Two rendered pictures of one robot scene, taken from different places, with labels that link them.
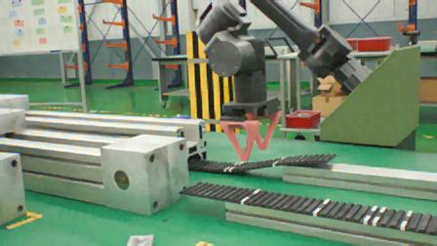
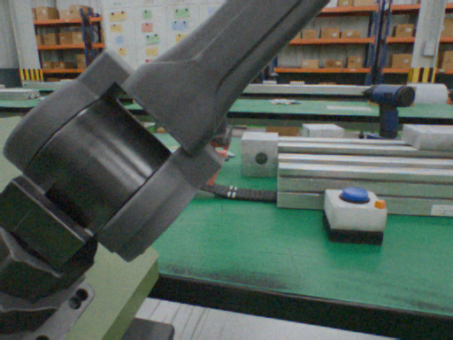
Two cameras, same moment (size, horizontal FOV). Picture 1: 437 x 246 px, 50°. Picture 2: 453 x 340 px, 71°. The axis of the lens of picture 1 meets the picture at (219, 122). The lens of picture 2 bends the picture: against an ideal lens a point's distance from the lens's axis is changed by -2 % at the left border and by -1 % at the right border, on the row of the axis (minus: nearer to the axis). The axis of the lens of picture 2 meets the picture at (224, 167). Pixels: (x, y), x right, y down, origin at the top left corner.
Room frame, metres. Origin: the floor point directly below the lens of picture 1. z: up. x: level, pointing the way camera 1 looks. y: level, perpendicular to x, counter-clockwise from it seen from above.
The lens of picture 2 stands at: (1.42, -0.30, 1.04)
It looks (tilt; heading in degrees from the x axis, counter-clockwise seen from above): 17 degrees down; 156
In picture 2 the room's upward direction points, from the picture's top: straight up
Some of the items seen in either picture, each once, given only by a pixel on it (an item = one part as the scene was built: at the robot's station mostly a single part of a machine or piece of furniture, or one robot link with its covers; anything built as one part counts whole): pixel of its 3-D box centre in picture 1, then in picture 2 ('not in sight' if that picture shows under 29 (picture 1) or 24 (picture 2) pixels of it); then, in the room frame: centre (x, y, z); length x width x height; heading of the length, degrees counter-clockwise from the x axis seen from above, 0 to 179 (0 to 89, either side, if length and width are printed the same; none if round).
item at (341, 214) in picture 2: not in sight; (350, 212); (1.05, 0.09, 0.81); 0.10 x 0.08 x 0.06; 148
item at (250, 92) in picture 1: (250, 90); (212, 123); (0.81, -0.06, 0.93); 0.10 x 0.07 x 0.07; 150
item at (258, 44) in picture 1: (247, 55); not in sight; (0.81, -0.05, 1.00); 0.07 x 0.06 x 0.07; 153
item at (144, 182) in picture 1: (151, 170); (259, 154); (0.71, 0.11, 0.83); 0.12 x 0.09 x 0.10; 148
